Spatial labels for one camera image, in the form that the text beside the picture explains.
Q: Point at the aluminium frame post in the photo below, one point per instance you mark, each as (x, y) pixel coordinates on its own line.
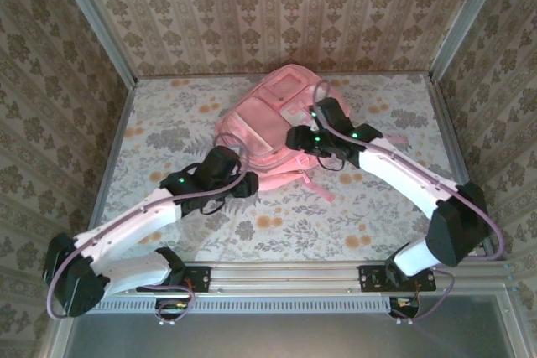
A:
(96, 22)
(465, 18)

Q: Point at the grey steel panel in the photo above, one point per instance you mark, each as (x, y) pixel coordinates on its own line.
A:
(285, 337)

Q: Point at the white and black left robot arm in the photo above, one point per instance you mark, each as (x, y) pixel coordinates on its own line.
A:
(126, 224)

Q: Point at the aluminium front rail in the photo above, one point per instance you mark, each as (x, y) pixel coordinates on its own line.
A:
(285, 278)

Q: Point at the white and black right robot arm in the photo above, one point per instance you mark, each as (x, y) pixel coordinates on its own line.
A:
(403, 173)

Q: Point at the aluminium side rail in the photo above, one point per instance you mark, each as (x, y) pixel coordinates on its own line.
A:
(453, 144)
(121, 131)

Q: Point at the floral tablecloth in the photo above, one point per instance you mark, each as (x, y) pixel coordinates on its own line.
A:
(293, 228)

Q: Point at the pink backpack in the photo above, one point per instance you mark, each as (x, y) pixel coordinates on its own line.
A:
(260, 123)

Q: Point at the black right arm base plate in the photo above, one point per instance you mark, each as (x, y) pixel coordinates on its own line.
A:
(369, 278)

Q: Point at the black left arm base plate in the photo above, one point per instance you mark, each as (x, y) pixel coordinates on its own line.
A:
(201, 278)

